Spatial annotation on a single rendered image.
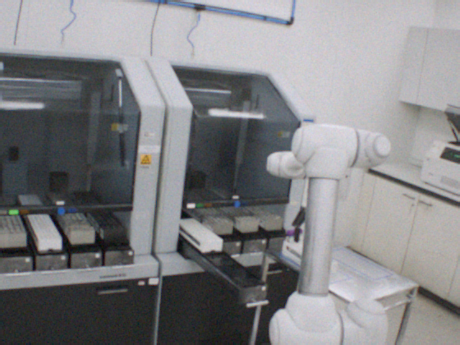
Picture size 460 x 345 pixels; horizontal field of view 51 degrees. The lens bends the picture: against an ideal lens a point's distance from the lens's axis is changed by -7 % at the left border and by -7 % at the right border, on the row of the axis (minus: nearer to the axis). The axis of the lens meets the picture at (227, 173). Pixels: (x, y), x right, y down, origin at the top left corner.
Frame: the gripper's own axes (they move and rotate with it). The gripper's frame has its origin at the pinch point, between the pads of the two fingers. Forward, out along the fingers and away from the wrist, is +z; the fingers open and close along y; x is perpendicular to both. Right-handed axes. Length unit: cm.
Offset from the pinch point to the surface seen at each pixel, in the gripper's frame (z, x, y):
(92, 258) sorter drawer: 15, 26, -91
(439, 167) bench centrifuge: -13, 84, 189
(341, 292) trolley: 11.2, -32.4, -3.6
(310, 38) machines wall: -97, 158, 97
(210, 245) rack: 8.4, 19.3, -38.6
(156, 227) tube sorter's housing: 7, 39, -58
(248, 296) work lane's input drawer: 16.8, -15.7, -37.2
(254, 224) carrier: 7.2, 39.1, -5.0
